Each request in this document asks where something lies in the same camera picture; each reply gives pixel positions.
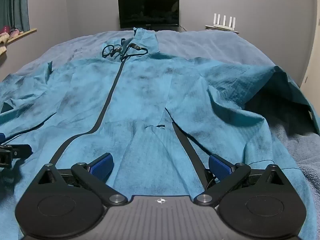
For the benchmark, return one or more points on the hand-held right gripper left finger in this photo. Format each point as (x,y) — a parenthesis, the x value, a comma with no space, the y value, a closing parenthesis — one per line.
(102,167)

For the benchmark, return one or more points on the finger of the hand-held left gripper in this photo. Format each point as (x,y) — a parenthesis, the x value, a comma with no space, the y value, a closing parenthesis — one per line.
(2,138)
(21,151)

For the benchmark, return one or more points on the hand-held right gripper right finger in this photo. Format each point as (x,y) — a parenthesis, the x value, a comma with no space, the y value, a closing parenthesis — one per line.
(220,168)

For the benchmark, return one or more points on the teal zip jacket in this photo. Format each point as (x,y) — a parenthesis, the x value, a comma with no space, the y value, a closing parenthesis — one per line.
(150,100)

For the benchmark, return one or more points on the wooden window sill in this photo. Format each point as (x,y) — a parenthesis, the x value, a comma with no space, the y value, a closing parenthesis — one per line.
(22,34)

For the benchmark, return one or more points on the pale pink plush toy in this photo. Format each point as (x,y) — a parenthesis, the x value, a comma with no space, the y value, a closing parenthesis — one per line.
(16,31)

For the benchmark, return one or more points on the light blue fleece blanket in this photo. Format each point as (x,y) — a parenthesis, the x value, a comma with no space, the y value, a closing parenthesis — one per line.
(212,45)

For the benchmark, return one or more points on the beige door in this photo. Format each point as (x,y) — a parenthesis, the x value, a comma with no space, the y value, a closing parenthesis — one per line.
(310,72)

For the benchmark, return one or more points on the teal curtain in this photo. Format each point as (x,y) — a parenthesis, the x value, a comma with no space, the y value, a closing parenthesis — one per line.
(13,3)

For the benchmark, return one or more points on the white router with antennas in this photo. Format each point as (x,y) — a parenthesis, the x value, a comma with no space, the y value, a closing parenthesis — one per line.
(222,22)

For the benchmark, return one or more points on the black monitor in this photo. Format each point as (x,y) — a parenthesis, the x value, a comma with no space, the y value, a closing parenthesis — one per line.
(149,9)

